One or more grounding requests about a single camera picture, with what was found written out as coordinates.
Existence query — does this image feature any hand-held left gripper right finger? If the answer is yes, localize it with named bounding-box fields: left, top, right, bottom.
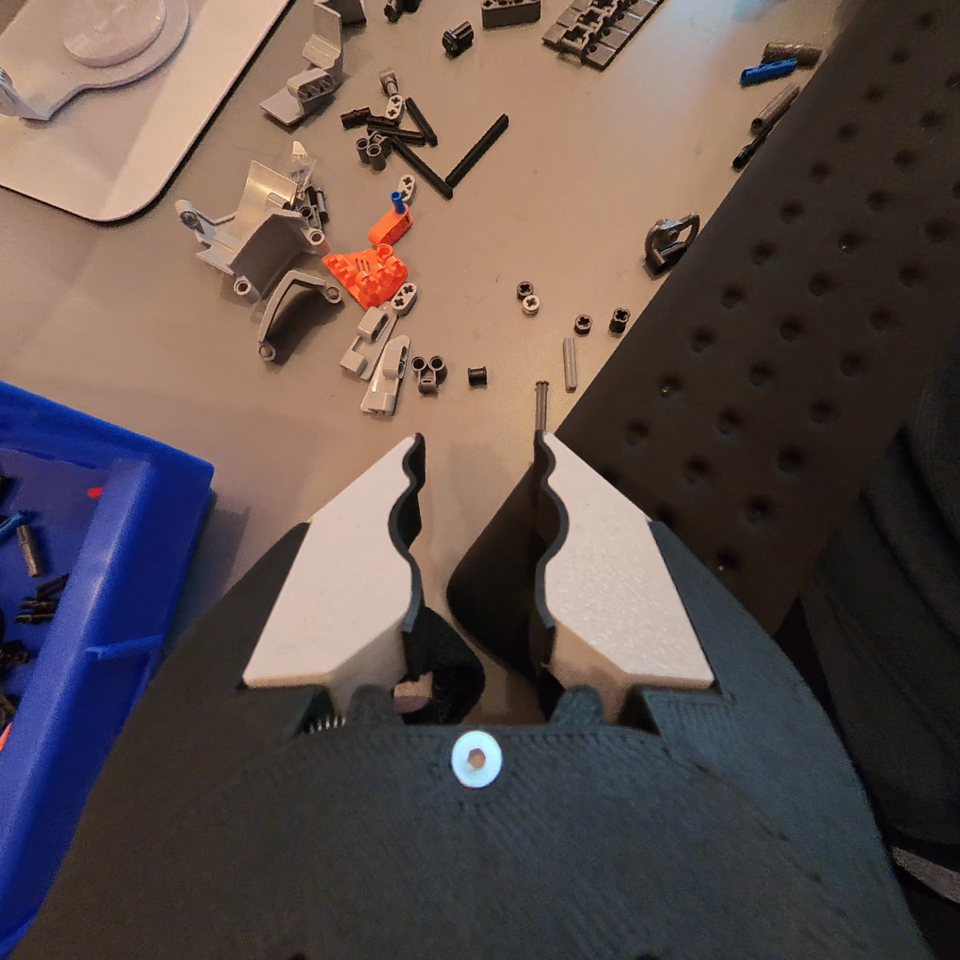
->
left=528, top=431, right=716, bottom=725

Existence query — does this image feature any light grey holed curved panel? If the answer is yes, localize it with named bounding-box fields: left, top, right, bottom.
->
left=258, top=0, right=369, bottom=126

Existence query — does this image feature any grey arched panel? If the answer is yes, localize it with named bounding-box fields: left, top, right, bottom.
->
left=257, top=270, right=344, bottom=363

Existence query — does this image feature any grey large shell panel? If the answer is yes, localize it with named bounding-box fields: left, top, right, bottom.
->
left=176, top=159, right=331, bottom=301

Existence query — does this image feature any grey wing-shaped toy piece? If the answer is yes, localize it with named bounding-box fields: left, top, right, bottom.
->
left=645, top=212, right=702, bottom=275

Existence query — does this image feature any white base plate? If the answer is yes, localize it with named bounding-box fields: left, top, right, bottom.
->
left=0, top=0, right=294, bottom=222

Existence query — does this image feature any dark grey long bent liftarm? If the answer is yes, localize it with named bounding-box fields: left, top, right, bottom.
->
left=481, top=0, right=543, bottom=30

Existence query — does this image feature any grey slim fairing panel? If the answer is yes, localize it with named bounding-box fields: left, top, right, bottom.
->
left=339, top=303, right=399, bottom=376
left=360, top=335, right=412, bottom=416

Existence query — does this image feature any orange ridged wedge panel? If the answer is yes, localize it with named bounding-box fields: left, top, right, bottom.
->
left=322, top=243, right=410, bottom=310

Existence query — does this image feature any heap of assorted toy pins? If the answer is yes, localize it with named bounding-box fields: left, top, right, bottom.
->
left=0, top=472, right=72, bottom=751

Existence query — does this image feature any dark studded panel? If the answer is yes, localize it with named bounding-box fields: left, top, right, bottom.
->
left=555, top=0, right=960, bottom=639

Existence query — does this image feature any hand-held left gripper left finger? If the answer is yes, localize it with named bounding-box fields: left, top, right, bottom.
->
left=241, top=433, right=427, bottom=706

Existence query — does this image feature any grey toy track chain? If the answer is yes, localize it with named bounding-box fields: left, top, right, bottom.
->
left=541, top=0, right=666, bottom=72

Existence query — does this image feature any orange connector with blue pin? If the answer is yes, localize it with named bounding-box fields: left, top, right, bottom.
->
left=367, top=191, right=415, bottom=245

